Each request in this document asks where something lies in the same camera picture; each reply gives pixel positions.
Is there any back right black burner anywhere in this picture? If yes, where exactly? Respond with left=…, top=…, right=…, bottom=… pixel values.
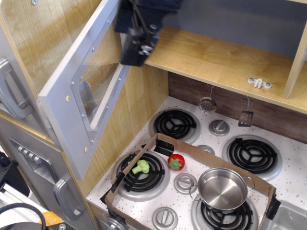
left=221, top=135, right=283, bottom=181

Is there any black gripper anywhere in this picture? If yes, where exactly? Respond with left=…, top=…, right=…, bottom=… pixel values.
left=114, top=0, right=182, bottom=67

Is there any silver knob middle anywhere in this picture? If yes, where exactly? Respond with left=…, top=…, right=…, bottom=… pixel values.
left=197, top=145, right=215, bottom=155

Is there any silver fridge handle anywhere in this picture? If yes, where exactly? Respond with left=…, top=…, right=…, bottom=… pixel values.
left=0, top=58, right=33, bottom=119
left=53, top=178, right=81, bottom=221

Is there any black braided cable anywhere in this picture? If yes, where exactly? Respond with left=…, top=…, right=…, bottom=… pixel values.
left=0, top=202, right=47, bottom=230

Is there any steel sink basin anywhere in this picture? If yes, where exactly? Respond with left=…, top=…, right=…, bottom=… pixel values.
left=260, top=200, right=307, bottom=230

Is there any hanging small metal spatula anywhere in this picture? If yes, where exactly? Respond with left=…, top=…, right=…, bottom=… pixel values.
left=238, top=97, right=254, bottom=127

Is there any orange object bottom left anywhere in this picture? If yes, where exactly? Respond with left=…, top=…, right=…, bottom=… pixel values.
left=42, top=211, right=63, bottom=227

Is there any silver knob centre front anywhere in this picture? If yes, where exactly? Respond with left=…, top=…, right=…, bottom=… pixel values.
left=174, top=173, right=197, bottom=195

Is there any back left black burner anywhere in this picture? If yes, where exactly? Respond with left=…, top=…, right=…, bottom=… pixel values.
left=149, top=109, right=201, bottom=144

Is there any silver knob back centre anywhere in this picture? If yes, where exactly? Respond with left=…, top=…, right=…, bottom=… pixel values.
left=209, top=120, right=230, bottom=136

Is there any silver upper fridge handle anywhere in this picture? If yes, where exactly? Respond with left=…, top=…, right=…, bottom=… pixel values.
left=0, top=58, right=33, bottom=119

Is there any front right black burner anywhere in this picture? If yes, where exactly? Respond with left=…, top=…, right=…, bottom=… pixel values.
left=190, top=199, right=259, bottom=230

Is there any silver lower fridge handle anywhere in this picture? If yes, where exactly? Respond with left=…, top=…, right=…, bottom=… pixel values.
left=53, top=178, right=81, bottom=221

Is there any white door latch clip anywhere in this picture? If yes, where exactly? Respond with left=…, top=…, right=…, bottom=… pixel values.
left=248, top=77, right=272, bottom=89

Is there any silver oven knob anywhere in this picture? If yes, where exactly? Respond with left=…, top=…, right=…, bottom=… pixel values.
left=107, top=218, right=127, bottom=230

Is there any red toy strawberry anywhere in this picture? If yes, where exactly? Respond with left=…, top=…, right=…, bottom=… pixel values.
left=167, top=154, right=185, bottom=171

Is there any silver knob front edge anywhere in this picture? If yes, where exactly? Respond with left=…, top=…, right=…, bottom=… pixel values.
left=152, top=207, right=178, bottom=230

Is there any wooden microwave shelf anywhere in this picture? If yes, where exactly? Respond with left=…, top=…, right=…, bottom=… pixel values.
left=145, top=27, right=307, bottom=114

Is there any black burner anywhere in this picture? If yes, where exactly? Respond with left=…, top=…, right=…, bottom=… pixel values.
left=118, top=151, right=170, bottom=202
left=149, top=109, right=201, bottom=144
left=221, top=135, right=283, bottom=181
left=190, top=199, right=259, bottom=230

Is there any hanging round metal strainer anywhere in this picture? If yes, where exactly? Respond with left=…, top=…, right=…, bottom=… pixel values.
left=198, top=84, right=217, bottom=113

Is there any silver fridge dispenser panel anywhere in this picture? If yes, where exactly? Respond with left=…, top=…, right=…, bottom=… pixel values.
left=10, top=139, right=58, bottom=184

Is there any steel pot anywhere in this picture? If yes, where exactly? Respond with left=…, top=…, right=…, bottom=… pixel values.
left=189, top=167, right=255, bottom=214

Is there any green toy broccoli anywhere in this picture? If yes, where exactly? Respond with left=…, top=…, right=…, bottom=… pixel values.
left=132, top=160, right=150, bottom=174

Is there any silver microwave door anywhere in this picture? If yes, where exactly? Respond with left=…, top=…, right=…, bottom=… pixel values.
left=37, top=0, right=130, bottom=180

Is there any front left black burner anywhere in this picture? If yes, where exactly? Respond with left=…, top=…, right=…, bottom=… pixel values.
left=118, top=151, right=170, bottom=202

